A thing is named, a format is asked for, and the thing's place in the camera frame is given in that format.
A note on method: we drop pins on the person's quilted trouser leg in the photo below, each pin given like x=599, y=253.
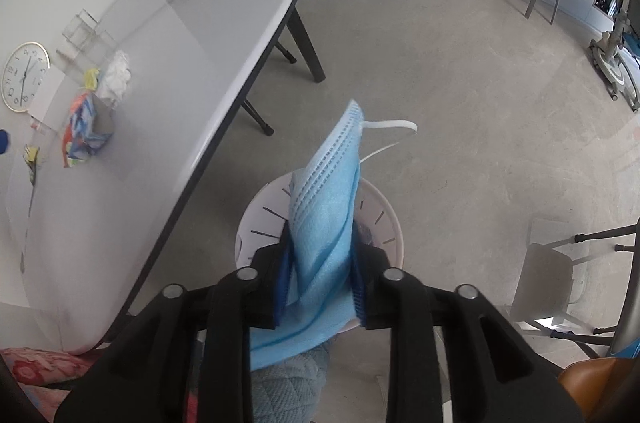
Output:
x=290, y=385

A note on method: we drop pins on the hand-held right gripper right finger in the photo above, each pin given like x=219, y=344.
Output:
x=360, y=303

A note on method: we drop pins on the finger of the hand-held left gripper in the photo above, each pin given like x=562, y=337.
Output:
x=3, y=141

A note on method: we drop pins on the white slotted waste bin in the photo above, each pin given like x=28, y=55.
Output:
x=380, y=223

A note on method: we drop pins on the blue face mask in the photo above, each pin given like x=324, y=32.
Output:
x=325, y=213

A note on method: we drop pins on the black pen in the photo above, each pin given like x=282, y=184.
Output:
x=30, y=193

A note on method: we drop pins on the white crumpled tissue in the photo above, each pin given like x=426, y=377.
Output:
x=116, y=78

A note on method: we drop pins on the yellow binder clip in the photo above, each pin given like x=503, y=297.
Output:
x=32, y=154

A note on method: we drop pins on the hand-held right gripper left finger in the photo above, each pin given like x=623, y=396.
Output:
x=282, y=283

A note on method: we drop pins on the black frame chair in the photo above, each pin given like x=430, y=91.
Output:
x=627, y=303

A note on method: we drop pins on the clear plastic tray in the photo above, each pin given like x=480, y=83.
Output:
x=80, y=28

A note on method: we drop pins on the round white wall clock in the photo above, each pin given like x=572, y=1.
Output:
x=25, y=75

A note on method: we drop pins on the black table leg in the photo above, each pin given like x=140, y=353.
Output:
x=285, y=51
x=257, y=118
x=306, y=48

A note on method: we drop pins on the grey exercise machine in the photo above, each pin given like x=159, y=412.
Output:
x=617, y=58

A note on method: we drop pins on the brown chair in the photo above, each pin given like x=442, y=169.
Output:
x=590, y=380

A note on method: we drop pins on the white card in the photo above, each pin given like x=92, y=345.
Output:
x=47, y=98

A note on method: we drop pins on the yellow crumpled paper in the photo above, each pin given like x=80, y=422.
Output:
x=91, y=79

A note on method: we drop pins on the blue printed carton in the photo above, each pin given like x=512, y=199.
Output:
x=85, y=133

